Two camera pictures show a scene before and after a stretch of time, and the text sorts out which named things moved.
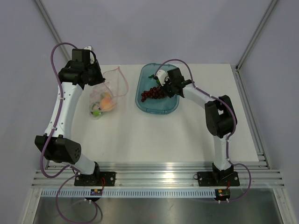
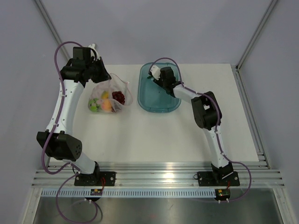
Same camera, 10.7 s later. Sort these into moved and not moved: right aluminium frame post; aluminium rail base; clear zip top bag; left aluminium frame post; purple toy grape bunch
Moved: purple toy grape bunch; clear zip top bag
Not moved: aluminium rail base; left aluminium frame post; right aluminium frame post
